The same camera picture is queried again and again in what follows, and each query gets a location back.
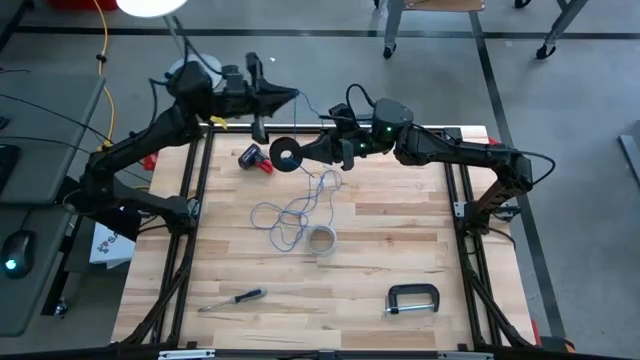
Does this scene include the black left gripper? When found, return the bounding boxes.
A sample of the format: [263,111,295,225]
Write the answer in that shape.
[222,52,300,145]

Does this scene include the white printed box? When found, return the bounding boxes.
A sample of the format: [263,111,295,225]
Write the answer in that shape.
[88,219,137,270]

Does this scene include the black camera cable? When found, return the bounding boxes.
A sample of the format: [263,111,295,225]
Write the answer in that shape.
[345,83,377,109]

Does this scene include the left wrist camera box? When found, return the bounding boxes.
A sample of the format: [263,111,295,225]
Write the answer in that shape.
[222,64,245,94]

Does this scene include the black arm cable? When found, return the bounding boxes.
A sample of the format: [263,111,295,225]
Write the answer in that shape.
[519,149,557,187]

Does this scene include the wooden table grey legs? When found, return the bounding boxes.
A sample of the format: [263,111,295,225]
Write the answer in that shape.
[372,0,591,61]

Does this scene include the red black battery pack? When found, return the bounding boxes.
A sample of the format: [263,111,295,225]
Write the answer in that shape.
[237,142,275,176]

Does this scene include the black handled screwdriver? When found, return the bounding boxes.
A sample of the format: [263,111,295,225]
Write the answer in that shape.
[197,287,269,315]

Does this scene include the grey desk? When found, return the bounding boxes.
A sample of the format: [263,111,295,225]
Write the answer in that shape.
[0,73,107,207]
[0,202,76,337]

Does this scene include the black cord spool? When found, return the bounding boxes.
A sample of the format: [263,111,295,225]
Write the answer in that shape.
[268,135,304,174]

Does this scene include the blue cord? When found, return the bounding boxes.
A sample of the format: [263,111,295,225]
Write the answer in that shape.
[248,89,344,254]

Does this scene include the black aluminium frame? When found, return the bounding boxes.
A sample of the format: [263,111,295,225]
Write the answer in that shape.
[110,122,541,360]

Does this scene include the black C-clamp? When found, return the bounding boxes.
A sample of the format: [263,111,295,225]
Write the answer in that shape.
[383,282,442,317]

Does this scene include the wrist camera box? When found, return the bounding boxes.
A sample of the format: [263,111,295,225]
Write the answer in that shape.
[222,64,245,94]
[328,102,357,127]

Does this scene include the black computer mouse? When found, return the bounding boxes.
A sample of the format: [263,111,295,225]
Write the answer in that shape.
[0,228,37,280]

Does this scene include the yellow cable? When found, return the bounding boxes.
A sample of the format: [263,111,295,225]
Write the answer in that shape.
[92,0,119,154]

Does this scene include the clear tape roll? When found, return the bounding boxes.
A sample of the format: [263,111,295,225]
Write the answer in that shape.
[306,223,339,257]

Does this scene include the red box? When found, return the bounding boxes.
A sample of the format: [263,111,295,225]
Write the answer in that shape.
[48,0,119,11]

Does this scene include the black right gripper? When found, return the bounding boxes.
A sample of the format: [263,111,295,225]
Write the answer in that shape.
[299,102,376,172]

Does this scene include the silver mounting plate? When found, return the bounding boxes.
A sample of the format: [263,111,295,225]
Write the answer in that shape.
[158,349,216,360]
[438,351,494,360]

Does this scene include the black keyboard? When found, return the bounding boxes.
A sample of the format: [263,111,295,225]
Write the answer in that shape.
[0,143,21,195]

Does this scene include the white floor lamp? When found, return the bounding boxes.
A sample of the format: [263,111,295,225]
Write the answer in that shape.
[115,0,225,96]

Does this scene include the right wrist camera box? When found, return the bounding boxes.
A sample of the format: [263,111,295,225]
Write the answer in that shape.
[328,102,357,127]

